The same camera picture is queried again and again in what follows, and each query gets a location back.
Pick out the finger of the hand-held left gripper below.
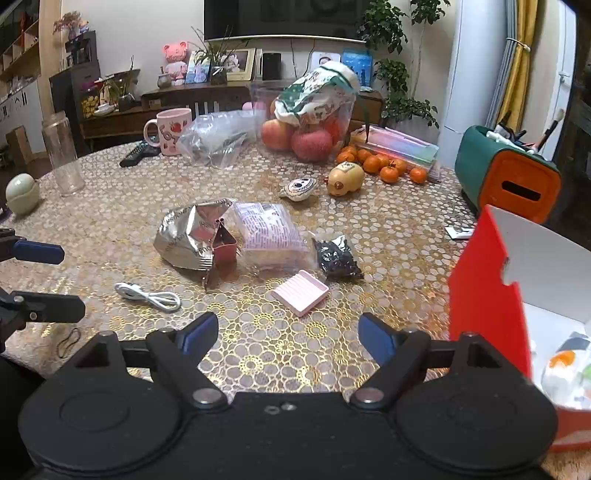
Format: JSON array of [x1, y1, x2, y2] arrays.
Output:
[[0, 227, 66, 265], [0, 288, 87, 344]]

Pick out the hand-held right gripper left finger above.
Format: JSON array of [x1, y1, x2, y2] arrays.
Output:
[[69, 312, 229, 411]]

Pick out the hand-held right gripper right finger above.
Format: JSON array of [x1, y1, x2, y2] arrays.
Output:
[[350, 312, 519, 411]]

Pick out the white cable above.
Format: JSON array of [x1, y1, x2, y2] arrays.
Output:
[[114, 281, 182, 313]]

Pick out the maroon pouch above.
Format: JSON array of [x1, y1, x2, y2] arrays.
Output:
[[209, 217, 240, 267]]

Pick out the brown foil packet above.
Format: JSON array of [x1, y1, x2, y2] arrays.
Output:
[[154, 199, 241, 291]]

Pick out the red and white cardboard box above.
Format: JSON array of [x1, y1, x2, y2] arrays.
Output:
[[448, 204, 591, 455]]

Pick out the clear packet with pink print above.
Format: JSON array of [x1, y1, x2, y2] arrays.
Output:
[[231, 202, 311, 273]]

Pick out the gold floral tablecloth desktop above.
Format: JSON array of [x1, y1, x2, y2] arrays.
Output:
[[0, 134, 485, 398]]

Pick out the black rubber band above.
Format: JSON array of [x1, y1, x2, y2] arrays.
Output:
[[55, 328, 83, 358]]

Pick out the pale green round container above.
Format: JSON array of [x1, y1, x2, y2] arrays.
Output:
[[6, 173, 41, 217]]

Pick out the clear packet of black beans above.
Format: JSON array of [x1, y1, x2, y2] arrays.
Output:
[[311, 235, 365, 281]]

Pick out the pink square ribbed dish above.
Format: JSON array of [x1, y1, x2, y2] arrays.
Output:
[[270, 270, 331, 318]]

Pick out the clear glass jar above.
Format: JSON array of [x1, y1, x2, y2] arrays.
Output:
[[41, 111, 86, 197]]

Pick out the brown cardboard carton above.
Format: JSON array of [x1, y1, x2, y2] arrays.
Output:
[[6, 126, 35, 167]]

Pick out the black remote control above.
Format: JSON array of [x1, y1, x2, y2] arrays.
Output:
[[119, 142, 162, 168]]

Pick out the wooden sideboard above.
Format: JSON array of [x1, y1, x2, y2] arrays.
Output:
[[78, 85, 384, 139]]

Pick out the yellow fruit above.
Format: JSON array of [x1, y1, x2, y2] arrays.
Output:
[[327, 161, 365, 197]]

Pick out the black cabinet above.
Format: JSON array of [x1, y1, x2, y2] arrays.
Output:
[[48, 32, 102, 153]]

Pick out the small painted ceramic figure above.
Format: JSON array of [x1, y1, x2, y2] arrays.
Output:
[[279, 179, 319, 202]]

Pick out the pile of tangerines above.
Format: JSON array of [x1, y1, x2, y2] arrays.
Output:
[[336, 145, 429, 184]]

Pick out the small potted plant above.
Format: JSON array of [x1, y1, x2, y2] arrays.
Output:
[[95, 58, 141, 112]]

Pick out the pink strawberry mug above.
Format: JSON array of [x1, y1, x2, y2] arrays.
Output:
[[144, 108, 192, 157]]

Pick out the white packet orange green print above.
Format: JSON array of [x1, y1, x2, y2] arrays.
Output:
[[540, 330, 591, 409]]

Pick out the pastel translucent pencil case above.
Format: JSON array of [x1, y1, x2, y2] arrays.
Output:
[[353, 126, 440, 181]]

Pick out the clear plastic bags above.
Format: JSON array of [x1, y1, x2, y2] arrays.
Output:
[[175, 111, 259, 168]]

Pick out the red apple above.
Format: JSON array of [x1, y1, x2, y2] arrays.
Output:
[[261, 119, 296, 151], [291, 129, 334, 162]]

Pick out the green and orange tissue box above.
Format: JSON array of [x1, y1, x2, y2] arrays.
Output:
[[455, 124, 563, 224]]

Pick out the pink flowers in vase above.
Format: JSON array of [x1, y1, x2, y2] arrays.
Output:
[[53, 11, 88, 42]]

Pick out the pink bear figure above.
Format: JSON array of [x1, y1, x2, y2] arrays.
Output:
[[164, 41, 191, 86]]

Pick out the colourful picture card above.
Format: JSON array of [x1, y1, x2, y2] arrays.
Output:
[[185, 50, 213, 85]]

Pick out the green and white printed bag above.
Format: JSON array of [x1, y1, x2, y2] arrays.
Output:
[[274, 62, 361, 127]]

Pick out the potted grass plant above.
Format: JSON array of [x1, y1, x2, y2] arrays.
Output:
[[189, 28, 245, 86]]

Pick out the large green potted plant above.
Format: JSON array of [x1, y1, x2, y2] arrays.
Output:
[[358, 0, 451, 130]]

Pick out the blue picture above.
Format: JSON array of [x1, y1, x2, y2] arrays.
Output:
[[342, 50, 373, 88]]

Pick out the paint brush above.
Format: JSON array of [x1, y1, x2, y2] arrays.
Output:
[[536, 108, 566, 153]]

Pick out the white framed photo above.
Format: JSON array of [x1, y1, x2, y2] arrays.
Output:
[[310, 51, 341, 75]]

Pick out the white standing air conditioner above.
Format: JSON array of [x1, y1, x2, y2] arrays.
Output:
[[438, 0, 513, 160]]

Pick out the yellow curtain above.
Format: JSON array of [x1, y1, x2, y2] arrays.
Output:
[[499, 0, 546, 130]]

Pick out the black television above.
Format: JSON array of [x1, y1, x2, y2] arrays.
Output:
[[203, 0, 384, 42]]

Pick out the wooden wall shelf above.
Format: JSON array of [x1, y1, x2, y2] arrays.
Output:
[[0, 0, 63, 84]]

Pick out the light wooden photo frame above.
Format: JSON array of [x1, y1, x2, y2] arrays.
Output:
[[217, 47, 256, 82]]

